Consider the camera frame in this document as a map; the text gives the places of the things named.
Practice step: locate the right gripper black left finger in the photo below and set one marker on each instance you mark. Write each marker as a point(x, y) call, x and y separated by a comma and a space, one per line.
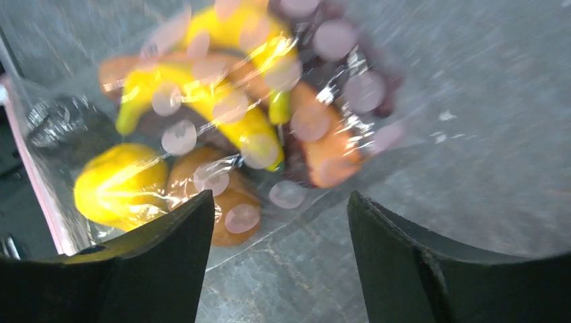
point(151, 274)

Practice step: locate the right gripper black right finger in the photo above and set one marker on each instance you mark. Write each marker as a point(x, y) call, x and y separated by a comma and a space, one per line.
point(409, 273)

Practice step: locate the yellow bell pepper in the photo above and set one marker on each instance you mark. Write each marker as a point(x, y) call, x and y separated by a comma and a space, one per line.
point(123, 187)

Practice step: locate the papaya slice orange brown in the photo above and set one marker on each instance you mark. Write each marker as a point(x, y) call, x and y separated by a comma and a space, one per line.
point(322, 163)

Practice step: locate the clear zip top bag pink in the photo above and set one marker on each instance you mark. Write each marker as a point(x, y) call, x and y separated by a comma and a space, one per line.
point(58, 134)

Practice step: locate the dark red grape bunch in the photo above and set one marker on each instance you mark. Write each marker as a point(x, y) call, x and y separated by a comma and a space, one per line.
point(334, 51)

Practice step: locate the yellow banana bunch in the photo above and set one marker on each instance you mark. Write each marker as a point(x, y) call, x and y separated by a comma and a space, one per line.
point(174, 71)

